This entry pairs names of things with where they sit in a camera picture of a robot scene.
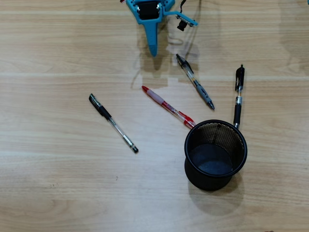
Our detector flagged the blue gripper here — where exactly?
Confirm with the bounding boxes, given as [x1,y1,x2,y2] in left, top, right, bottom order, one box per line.
[136,11,170,58]

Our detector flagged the red retractable gel pen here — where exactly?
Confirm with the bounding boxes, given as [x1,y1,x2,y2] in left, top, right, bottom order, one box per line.
[141,86,196,129]

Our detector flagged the grey grip retractable pen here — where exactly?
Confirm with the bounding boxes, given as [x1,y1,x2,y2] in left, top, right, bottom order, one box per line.
[176,53,215,111]

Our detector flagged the clear stick pen black cap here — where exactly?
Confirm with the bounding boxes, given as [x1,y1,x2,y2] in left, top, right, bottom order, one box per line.
[88,93,139,154]

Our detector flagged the black retractable gel pen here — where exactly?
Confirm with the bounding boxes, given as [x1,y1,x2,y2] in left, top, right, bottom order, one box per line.
[233,64,246,130]

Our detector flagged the black mesh pen holder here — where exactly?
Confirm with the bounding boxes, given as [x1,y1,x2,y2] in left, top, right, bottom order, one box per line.
[184,119,248,191]

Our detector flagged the wrist camera on blue mount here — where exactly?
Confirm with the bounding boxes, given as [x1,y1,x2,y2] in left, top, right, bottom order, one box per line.
[163,10,199,31]

